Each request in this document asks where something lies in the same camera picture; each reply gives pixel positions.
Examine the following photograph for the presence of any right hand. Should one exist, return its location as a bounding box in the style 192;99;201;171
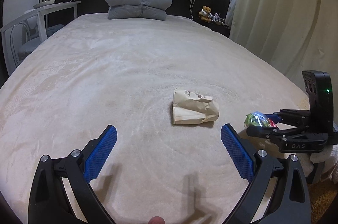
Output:
297;145;337;183

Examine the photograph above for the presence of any beige plush bed blanket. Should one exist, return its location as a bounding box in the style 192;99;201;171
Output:
1;14;308;223

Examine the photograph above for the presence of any red green snack bag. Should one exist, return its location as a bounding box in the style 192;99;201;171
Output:
244;111;277;127

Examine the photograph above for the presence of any white metal chair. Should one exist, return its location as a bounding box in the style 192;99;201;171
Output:
9;22;65;61

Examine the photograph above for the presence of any brown teddy bear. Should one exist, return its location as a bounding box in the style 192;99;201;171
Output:
199;5;212;22

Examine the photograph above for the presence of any white desk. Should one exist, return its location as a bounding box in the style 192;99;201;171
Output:
1;1;80;76

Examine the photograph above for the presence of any cream curtain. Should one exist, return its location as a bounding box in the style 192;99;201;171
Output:
228;0;338;109

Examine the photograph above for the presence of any crumpled beige paper cup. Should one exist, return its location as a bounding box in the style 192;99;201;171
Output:
172;88;219;125

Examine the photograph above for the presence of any black nightstand with clutter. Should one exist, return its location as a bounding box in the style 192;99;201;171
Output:
193;16;230;38

